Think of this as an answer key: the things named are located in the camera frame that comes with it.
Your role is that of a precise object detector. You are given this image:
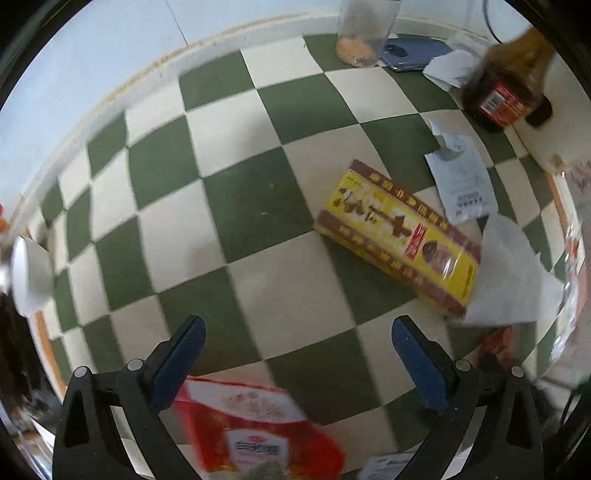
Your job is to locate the white label paper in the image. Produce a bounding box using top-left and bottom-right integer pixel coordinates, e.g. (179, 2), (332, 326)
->
(359, 452), (419, 480)

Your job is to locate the red snack packet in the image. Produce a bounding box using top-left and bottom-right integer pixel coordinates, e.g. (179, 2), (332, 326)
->
(173, 376), (346, 480)

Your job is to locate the white cup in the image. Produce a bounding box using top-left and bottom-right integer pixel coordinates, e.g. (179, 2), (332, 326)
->
(11, 235), (55, 317)

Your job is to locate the yellow and brown box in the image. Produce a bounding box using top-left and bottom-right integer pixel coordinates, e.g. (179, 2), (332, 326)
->
(314, 159), (482, 319)

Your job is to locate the white paper napkin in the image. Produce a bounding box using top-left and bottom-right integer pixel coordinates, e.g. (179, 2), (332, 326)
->
(450, 213), (566, 326)

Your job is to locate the green and white checkered tablecloth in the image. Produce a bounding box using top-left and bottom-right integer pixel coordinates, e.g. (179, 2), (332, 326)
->
(14, 18), (583, 480)

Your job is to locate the white printed receipt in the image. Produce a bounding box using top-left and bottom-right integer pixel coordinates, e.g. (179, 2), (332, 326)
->
(425, 119), (498, 226)

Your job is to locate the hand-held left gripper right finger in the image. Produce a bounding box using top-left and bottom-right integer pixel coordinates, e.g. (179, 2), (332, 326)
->
(391, 315), (546, 480)

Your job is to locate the clear plastic bag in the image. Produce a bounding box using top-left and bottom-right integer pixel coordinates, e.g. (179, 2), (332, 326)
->
(549, 222), (588, 384)

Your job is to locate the dark sauce bottle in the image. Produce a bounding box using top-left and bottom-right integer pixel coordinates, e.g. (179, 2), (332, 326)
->
(462, 28), (557, 134)

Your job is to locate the small red wrapper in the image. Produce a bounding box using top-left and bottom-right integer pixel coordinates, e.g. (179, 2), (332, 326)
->
(478, 325), (520, 370)

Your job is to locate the clear plastic cup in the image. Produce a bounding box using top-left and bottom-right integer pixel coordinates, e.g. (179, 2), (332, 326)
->
(335, 0), (402, 66)

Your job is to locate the black power cable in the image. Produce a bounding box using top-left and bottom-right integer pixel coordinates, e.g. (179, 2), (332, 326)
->
(482, 0), (504, 44)

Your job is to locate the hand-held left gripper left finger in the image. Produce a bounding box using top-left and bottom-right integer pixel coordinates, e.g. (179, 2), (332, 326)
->
(53, 315), (207, 480)

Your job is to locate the blue phone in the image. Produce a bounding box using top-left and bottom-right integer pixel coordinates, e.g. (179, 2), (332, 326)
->
(379, 36), (454, 73)

